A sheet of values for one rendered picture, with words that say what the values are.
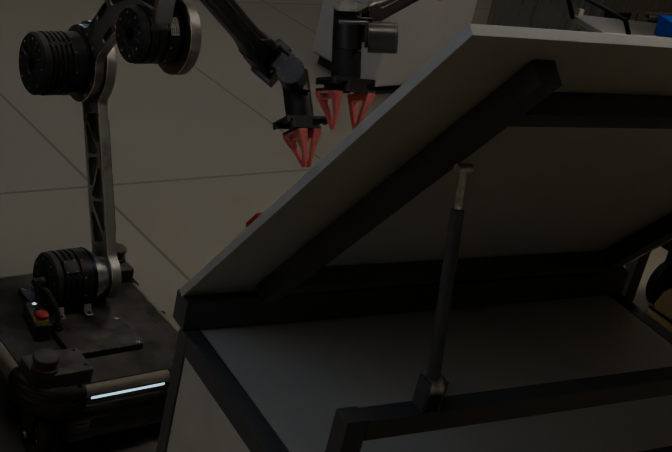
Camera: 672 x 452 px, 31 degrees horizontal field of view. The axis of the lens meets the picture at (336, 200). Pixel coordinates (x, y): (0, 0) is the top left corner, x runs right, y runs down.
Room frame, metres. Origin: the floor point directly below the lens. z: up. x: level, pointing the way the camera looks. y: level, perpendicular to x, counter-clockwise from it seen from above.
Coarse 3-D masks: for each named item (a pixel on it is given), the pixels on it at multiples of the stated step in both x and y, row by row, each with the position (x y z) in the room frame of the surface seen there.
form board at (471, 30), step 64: (448, 64) 1.55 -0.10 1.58; (512, 64) 1.61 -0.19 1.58; (576, 64) 1.67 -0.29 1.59; (640, 64) 1.73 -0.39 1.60; (384, 128) 1.66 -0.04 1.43; (512, 128) 1.80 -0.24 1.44; (576, 128) 1.87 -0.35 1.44; (640, 128) 1.95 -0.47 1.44; (320, 192) 1.80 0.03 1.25; (448, 192) 1.96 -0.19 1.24; (512, 192) 2.05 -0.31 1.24; (576, 192) 2.14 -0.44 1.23; (640, 192) 2.24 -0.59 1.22; (256, 256) 1.97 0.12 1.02; (384, 256) 2.16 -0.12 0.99; (640, 256) 2.67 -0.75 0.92
